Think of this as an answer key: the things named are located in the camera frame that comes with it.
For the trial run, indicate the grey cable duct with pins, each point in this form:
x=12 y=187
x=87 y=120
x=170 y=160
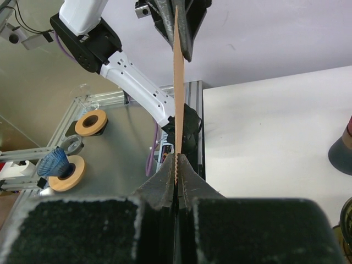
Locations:
x=163 y=149

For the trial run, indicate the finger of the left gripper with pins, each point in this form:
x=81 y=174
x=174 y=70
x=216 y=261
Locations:
x=190 y=17
x=162 y=12

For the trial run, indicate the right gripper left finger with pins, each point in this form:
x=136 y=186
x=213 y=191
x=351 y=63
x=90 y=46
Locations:
x=139 y=228

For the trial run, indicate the dark green dripper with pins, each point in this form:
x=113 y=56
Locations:
x=342 y=231

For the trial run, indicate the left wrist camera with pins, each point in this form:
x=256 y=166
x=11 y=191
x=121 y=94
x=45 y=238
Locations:
x=142 y=9

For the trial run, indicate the brown paper coffee filter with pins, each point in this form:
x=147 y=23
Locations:
x=178 y=78

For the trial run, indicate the black red carafe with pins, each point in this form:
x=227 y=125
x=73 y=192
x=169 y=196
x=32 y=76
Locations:
x=339 y=154

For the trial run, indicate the small clear glass cup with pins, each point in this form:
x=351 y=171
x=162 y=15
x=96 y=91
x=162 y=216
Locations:
x=72 y=145

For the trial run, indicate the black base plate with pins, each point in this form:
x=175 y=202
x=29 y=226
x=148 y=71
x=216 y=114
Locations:
x=199 y=148

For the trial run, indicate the blue glass dripper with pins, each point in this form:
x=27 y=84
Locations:
x=55 y=164

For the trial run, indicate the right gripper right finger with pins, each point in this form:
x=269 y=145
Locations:
x=216 y=229

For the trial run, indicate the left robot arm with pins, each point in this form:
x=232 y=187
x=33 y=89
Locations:
x=98 y=49

